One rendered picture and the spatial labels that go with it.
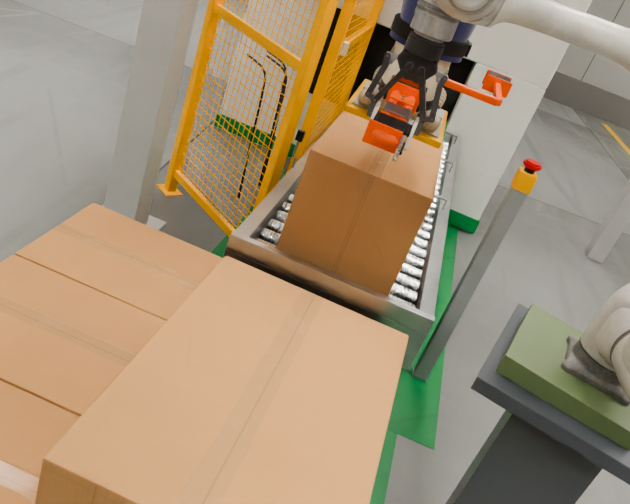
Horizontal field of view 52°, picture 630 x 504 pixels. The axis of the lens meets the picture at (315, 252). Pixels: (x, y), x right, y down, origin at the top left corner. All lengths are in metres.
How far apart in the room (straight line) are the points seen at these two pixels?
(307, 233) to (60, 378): 0.91
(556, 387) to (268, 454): 0.93
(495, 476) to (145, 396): 1.22
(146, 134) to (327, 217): 1.10
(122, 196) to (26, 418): 1.73
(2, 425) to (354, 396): 0.72
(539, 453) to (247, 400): 1.05
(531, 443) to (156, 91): 1.93
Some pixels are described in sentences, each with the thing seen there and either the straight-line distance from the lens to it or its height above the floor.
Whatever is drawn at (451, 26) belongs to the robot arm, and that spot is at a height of 1.47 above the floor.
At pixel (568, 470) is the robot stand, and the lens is 1.90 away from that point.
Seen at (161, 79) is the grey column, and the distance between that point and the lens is 2.80.
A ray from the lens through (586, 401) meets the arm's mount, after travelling 1.73.
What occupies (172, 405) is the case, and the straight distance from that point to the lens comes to 0.97.
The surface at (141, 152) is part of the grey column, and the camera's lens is 2.93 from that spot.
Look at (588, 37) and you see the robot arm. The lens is 1.34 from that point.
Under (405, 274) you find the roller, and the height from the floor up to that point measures 0.52.
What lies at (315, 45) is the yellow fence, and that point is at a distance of 2.64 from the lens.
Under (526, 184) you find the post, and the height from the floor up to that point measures 0.96.
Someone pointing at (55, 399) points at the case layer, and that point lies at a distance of 1.51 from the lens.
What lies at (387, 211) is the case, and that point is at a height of 0.86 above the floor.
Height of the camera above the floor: 1.62
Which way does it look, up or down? 28 degrees down
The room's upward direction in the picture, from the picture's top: 21 degrees clockwise
